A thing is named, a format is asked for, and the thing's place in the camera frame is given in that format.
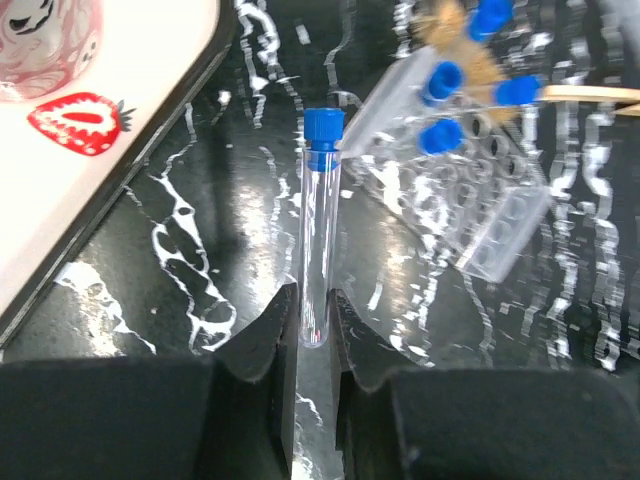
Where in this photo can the clear acrylic tube rack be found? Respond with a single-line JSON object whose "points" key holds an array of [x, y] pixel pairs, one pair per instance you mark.
{"points": [[481, 202]]}

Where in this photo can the wooden stick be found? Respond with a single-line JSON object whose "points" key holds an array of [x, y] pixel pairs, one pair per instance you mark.
{"points": [[626, 99]]}

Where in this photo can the blue cap test tube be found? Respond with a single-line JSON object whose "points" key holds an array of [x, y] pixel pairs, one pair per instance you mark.
{"points": [[488, 18], [445, 80], [517, 91], [320, 192], [443, 136]]}

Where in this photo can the strawberry print white tray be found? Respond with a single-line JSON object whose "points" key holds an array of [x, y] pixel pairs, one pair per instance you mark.
{"points": [[65, 156]]}

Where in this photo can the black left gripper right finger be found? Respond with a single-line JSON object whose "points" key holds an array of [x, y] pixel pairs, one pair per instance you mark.
{"points": [[397, 420]]}

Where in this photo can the brown bristle tube brush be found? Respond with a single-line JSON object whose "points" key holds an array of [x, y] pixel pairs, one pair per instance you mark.
{"points": [[443, 26]]}

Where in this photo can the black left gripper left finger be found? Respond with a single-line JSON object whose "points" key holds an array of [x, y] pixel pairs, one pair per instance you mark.
{"points": [[225, 415]]}

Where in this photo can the translucent pink mug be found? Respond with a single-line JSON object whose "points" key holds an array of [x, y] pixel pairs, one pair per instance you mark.
{"points": [[46, 44]]}

